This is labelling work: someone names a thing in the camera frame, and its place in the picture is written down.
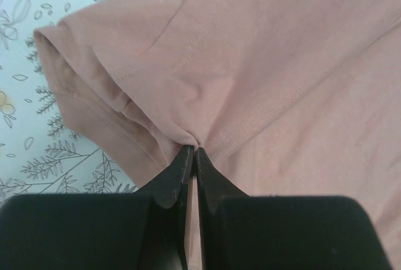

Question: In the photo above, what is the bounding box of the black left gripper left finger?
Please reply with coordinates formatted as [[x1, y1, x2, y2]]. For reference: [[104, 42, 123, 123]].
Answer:
[[125, 146, 192, 269]]

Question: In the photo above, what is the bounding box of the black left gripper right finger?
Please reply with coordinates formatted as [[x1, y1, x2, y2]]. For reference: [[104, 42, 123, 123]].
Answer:
[[195, 147, 248, 269]]

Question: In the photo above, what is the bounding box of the pink t-shirt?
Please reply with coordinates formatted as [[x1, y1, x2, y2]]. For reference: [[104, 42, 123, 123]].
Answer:
[[34, 0, 400, 269]]

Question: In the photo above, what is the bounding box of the floral tablecloth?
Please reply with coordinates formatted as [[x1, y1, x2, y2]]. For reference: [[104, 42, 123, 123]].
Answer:
[[1, 0, 136, 202]]

